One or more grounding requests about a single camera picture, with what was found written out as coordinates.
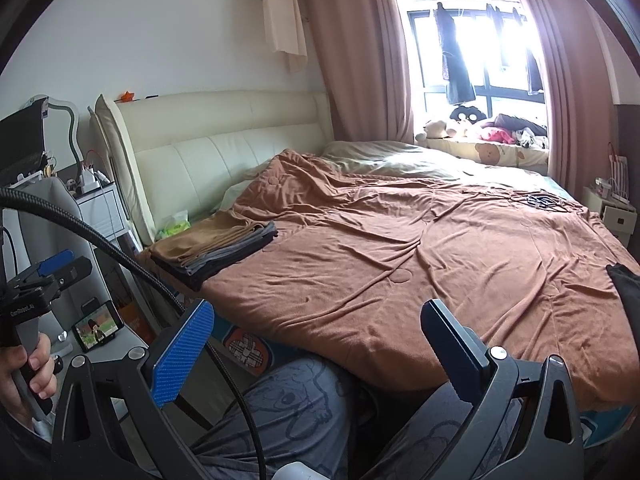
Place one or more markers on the white nightstand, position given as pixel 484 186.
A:
pixel 102 210

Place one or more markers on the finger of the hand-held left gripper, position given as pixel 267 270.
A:
pixel 55 264

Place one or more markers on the grey folded garment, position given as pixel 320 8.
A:
pixel 250 242

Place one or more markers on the cream hanging cloth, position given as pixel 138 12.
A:
pixel 282 20

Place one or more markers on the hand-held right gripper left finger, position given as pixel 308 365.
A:
pixel 182 355

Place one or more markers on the cream plush toy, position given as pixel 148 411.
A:
pixel 436 130

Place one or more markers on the grey printed pants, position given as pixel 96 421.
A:
pixel 290 410

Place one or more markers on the white bedside cabinet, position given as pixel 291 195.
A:
pixel 615 217

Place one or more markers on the smartphone showing video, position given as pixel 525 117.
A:
pixel 97 326

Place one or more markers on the green tissue pack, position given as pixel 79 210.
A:
pixel 175 226

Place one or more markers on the white and red rack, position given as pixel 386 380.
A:
pixel 617 170

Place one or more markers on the black cloth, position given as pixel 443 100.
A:
pixel 625 290

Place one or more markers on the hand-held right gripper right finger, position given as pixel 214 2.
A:
pixel 450 350

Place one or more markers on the black and white plush toy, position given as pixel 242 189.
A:
pixel 465 114

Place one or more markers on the pink curtain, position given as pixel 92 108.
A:
pixel 565 85
pixel 360 50

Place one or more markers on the window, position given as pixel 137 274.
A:
pixel 495 65

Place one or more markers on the pink plush toy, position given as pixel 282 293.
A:
pixel 495 134

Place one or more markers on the orange toy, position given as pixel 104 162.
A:
pixel 127 96

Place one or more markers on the person's left hand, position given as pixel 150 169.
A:
pixel 30 375

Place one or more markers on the dark hanging garment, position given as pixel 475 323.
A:
pixel 530 65
pixel 455 60

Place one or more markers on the brown printed T-shirt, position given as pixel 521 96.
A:
pixel 210 237

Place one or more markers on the grey gooseneck mount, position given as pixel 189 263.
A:
pixel 72 125

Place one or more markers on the black screen on mount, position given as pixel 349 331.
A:
pixel 20 140

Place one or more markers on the pale green quilt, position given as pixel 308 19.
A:
pixel 400 160

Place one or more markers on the black folded garment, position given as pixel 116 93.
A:
pixel 200 277

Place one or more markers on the bear print window cushion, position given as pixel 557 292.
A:
pixel 492 152

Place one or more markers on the cream leather headboard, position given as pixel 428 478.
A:
pixel 225 145

